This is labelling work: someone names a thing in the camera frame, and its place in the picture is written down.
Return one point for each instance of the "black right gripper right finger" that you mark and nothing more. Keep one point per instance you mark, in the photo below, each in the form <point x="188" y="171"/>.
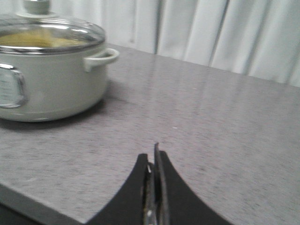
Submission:
<point x="177" y="204"/>

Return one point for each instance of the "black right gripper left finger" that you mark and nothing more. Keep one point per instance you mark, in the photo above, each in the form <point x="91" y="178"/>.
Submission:
<point x="127" y="206"/>

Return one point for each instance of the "yellow corn cob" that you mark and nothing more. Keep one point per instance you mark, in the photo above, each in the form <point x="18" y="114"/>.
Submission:
<point x="37" y="38"/>

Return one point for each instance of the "glass pot lid steel rim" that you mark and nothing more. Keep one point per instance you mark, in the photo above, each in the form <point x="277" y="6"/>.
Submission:
<point x="35" y="15"/>

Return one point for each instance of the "pale green electric cooking pot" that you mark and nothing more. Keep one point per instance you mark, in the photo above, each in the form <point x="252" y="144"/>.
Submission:
<point x="36" y="88"/>

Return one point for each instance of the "white pleated curtain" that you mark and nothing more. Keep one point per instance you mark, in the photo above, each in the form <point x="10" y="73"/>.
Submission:
<point x="258" y="38"/>

